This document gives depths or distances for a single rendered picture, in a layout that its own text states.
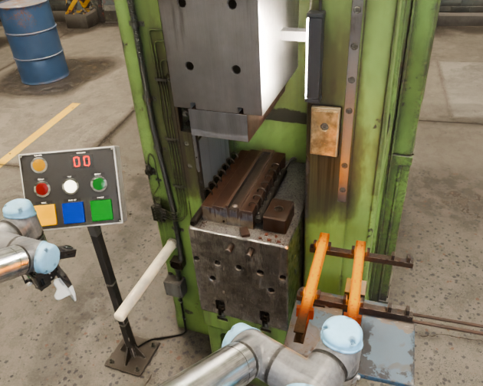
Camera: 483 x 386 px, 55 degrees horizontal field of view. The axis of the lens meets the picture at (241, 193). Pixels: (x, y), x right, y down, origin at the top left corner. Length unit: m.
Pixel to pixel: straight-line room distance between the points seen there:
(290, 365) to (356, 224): 0.95
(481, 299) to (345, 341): 2.05
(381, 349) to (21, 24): 5.23
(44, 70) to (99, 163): 4.43
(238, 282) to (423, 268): 1.44
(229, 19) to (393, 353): 1.11
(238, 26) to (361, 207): 0.76
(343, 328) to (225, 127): 0.81
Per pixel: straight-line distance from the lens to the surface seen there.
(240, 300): 1.88
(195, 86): 1.46
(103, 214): 1.73
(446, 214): 3.40
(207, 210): 1.70
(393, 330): 1.65
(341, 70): 1.45
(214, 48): 1.39
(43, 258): 1.20
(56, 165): 1.77
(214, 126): 1.49
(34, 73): 6.14
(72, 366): 2.60
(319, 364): 0.87
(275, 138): 2.00
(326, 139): 1.53
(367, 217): 1.71
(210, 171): 1.89
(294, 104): 1.91
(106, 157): 1.72
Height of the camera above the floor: 1.98
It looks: 35 degrees down
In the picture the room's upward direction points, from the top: 4 degrees counter-clockwise
